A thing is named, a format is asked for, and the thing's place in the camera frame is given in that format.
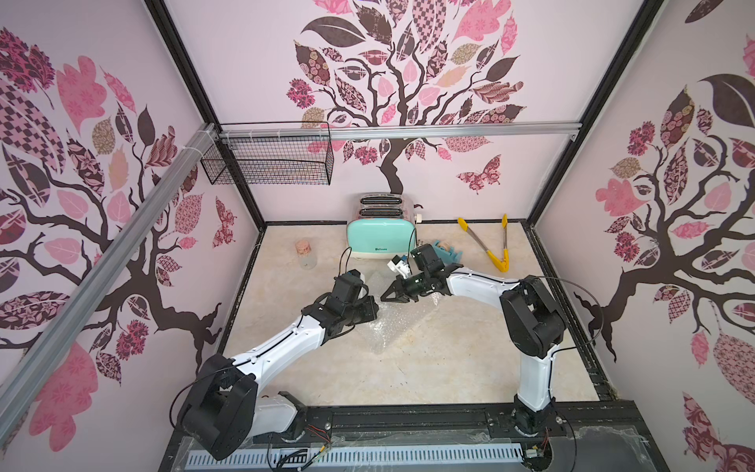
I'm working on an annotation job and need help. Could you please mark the yellow metal kitchen tongs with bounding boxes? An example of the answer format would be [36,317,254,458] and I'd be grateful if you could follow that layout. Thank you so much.
[457,214,510,273]

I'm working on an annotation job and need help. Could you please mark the black wire basket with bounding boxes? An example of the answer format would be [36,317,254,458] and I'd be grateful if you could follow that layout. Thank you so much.
[201,121,335,186]

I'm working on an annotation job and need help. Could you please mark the white slotted cable duct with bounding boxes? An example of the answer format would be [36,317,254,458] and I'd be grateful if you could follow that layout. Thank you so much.
[184,444,523,471]

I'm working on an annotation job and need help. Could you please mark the clear bubble wrap sheet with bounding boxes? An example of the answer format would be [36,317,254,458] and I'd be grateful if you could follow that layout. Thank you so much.
[356,294,440,354]

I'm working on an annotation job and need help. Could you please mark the mint green toaster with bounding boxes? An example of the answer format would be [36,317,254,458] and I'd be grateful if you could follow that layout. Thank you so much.
[346,193,418,259]

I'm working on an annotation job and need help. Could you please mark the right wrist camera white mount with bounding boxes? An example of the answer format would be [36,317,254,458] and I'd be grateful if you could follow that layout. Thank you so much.
[387,255,412,279]

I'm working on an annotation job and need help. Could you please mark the aluminium frame rail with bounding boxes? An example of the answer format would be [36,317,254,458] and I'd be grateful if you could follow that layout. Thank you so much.
[1,123,217,441]
[220,122,582,141]

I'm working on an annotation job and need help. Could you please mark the aluminium frame rail left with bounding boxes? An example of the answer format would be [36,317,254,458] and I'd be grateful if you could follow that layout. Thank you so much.
[1,123,217,441]

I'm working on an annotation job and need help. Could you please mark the aluminium frame rail back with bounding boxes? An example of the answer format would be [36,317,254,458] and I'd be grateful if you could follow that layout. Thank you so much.
[220,122,582,141]

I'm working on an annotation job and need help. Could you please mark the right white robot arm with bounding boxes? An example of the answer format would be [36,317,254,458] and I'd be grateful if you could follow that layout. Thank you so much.
[381,244,566,437]

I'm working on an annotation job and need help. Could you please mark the small pink lidded jar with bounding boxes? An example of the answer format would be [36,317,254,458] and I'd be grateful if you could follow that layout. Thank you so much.
[295,239,318,269]

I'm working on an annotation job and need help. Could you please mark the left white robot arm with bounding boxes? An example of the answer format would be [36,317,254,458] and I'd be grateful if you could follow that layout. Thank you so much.
[170,269,379,460]

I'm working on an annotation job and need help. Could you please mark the teal tape dispenser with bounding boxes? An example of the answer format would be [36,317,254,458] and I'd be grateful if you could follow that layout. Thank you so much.
[432,240,463,265]

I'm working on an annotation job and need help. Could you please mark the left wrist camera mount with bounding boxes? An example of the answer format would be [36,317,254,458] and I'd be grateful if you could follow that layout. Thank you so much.
[346,269,368,290]

